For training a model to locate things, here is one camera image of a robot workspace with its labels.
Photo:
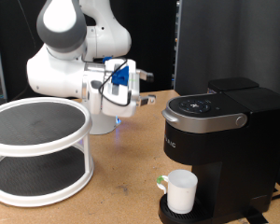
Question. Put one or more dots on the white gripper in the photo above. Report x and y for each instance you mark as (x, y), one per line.
(133, 90)

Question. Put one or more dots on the black Keurig coffee machine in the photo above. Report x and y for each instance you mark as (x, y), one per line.
(239, 149)

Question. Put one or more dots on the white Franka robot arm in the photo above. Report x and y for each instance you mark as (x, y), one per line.
(59, 74)

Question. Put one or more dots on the black curtain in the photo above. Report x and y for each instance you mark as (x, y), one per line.
(152, 46)

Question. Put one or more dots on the dark grey partition panel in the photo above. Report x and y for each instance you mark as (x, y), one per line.
(224, 37)

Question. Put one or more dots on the white two-tier turntable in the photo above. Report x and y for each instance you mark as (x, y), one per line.
(37, 149)

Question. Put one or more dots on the grey vertical rail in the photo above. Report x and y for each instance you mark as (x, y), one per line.
(176, 46)

